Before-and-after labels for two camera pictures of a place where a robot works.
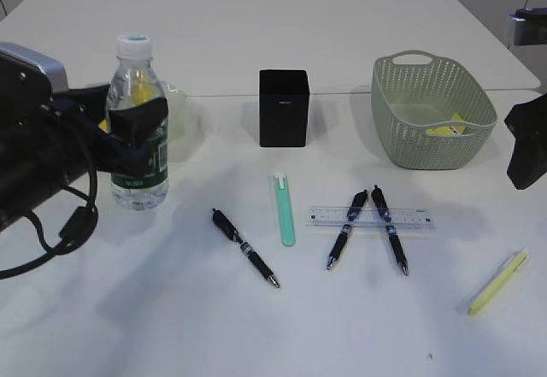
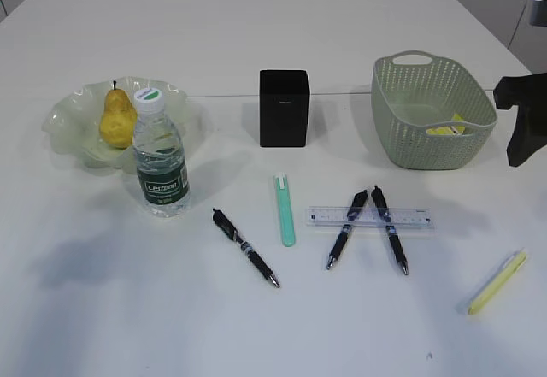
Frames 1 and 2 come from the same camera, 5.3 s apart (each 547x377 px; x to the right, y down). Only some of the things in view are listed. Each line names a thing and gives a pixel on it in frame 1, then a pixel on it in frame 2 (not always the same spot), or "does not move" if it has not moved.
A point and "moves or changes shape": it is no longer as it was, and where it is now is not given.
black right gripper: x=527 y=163 → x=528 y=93
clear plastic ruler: x=371 y=216 does not move
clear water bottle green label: x=137 y=79 → x=159 y=158
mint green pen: x=285 y=212 does not move
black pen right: x=382 y=207 does not move
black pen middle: x=355 y=209 does not move
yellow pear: x=142 y=91 moves or changes shape
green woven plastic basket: x=428 y=112 does not move
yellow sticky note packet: x=449 y=130 does not move
